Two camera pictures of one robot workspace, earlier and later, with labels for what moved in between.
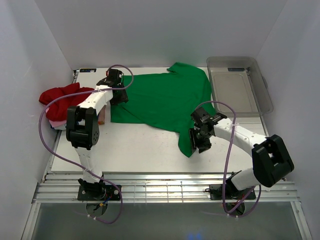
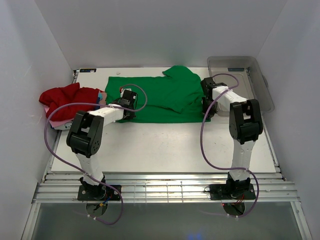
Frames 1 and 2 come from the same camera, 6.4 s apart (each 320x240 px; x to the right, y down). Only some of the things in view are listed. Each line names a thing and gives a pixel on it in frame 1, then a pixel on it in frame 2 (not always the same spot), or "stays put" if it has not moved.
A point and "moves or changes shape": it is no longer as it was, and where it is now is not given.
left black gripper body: x=120 y=96 → x=128 y=115
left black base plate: x=106 y=192 stays put
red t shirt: x=58 y=111 stays put
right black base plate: x=231 y=192 stays put
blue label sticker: x=87 y=70 stays put
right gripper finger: x=203 y=144 → x=206 y=102
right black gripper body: x=197 y=142 → x=207 y=108
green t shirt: x=166 y=99 moves or changes shape
